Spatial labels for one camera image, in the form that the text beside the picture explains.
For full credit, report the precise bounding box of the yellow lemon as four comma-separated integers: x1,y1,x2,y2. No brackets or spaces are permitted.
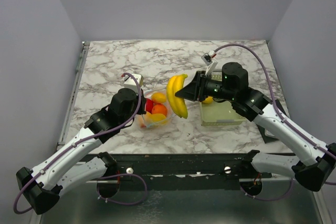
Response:
202,96,214,104
149,113,166,124

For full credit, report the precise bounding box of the pale green plastic basket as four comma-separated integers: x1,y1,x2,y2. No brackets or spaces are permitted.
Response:
199,69,247,126

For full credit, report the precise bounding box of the left aluminium side rail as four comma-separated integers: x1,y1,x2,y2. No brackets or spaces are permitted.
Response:
57,41,90,149

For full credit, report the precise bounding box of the clear zip top bag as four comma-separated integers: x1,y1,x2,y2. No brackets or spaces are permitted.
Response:
135,88,173,129

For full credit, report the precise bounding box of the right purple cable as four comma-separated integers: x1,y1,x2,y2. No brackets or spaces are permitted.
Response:
214,44,336,201

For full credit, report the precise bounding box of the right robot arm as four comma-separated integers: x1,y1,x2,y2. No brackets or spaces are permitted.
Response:
173,62,335,191

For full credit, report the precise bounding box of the orange tangerine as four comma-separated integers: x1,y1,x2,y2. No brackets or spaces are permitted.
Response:
151,104,167,116

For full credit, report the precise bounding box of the red apple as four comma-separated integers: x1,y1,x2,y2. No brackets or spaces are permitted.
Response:
145,98,154,113

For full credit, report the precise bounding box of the purple cable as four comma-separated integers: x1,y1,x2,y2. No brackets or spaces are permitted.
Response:
214,44,336,201
13,72,148,215

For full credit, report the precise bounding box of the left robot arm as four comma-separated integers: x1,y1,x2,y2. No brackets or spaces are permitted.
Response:
16,88,146,215

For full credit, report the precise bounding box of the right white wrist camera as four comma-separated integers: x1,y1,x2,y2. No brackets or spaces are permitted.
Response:
201,50,218,76

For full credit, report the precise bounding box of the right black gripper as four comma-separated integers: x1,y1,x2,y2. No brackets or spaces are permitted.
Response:
176,70,236,102

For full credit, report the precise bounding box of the yellow banana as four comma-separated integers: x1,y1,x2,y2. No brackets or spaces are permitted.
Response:
166,73,189,120

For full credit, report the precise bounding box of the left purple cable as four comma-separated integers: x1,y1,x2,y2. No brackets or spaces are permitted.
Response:
13,72,148,215

